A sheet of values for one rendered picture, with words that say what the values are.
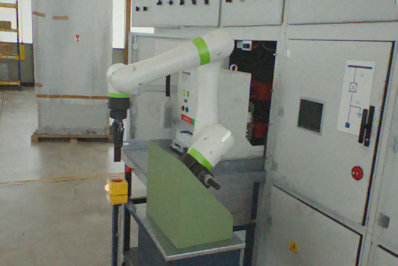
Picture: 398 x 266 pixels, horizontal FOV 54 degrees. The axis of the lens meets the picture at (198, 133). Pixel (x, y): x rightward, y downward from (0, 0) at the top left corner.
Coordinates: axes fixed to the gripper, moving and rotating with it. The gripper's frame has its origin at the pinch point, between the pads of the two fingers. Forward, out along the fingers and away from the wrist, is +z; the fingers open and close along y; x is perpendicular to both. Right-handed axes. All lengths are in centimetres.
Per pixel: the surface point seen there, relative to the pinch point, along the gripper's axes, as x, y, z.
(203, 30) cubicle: -87, 101, -61
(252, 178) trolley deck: -78, 7, 20
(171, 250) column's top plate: -11, -42, 27
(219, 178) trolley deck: -57, 7, 19
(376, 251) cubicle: -85, -72, 23
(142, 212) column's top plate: -11.2, -5.0, 27.2
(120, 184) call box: -0.7, -4.3, 12.8
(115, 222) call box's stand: 0.3, -1.0, 32.8
